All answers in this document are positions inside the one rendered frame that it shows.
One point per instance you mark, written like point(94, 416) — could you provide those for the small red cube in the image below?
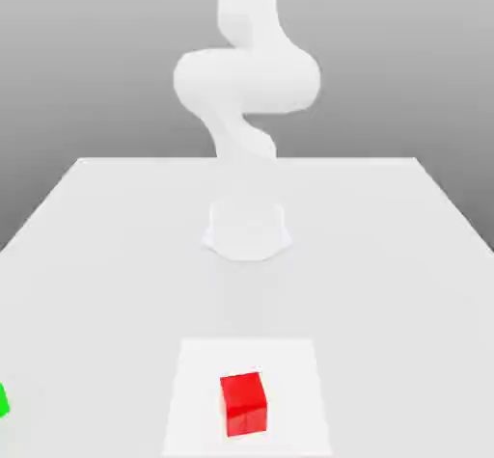
point(244, 400)

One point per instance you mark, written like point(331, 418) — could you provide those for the small green cube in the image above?
point(2, 402)

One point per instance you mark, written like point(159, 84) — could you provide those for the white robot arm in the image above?
point(247, 80)

